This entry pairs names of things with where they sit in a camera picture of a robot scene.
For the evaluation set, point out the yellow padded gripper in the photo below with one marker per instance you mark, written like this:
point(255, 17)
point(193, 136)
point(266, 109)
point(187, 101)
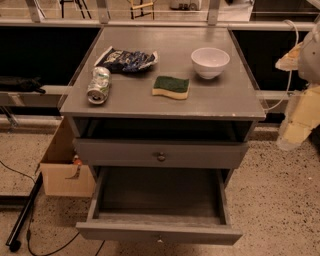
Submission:
point(310, 60)

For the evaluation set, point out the grey drawer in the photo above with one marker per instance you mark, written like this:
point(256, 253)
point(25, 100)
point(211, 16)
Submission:
point(164, 154)
point(159, 205)

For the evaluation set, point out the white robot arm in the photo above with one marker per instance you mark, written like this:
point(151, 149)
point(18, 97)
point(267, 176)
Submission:
point(302, 113)

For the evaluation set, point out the grey wooden drawer cabinet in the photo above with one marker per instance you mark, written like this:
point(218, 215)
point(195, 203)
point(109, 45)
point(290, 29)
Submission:
point(222, 109)

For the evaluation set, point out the grey top drawer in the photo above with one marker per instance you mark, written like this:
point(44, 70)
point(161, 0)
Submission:
point(164, 154)

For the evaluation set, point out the white ceramic bowl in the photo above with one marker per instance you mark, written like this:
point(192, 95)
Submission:
point(208, 62)

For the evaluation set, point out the green yellow sponge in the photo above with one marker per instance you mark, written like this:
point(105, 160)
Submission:
point(171, 87)

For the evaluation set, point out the yellow chair in background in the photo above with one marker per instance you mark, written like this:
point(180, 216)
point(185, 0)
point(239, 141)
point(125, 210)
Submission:
point(141, 8)

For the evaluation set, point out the blue crumpled chip bag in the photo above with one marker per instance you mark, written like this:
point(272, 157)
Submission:
point(122, 61)

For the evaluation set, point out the crushed green soda can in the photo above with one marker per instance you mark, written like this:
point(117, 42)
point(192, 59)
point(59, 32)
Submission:
point(99, 86)

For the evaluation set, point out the brown cardboard box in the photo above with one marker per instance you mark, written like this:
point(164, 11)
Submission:
point(62, 170)

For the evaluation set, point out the black object on ledge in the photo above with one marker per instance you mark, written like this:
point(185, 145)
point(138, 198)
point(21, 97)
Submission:
point(21, 84)

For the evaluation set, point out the black bar on floor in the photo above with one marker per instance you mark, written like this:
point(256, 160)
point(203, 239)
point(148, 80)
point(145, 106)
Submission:
point(27, 203)

